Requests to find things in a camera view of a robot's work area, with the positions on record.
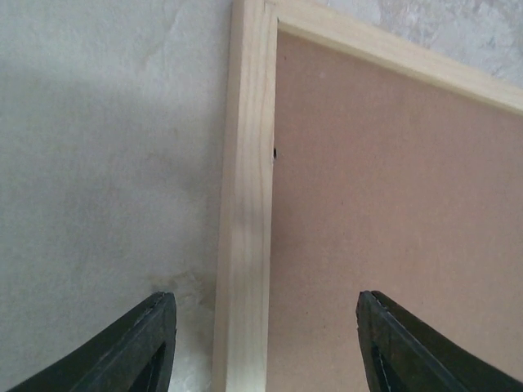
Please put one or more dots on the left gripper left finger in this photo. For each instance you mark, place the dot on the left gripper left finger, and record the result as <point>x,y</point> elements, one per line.
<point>134,353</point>

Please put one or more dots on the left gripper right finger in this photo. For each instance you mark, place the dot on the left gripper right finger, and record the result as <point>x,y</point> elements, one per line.
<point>402,353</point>

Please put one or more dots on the wooden photo frame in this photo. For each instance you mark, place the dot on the wooden photo frame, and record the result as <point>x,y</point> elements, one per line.
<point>357,161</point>

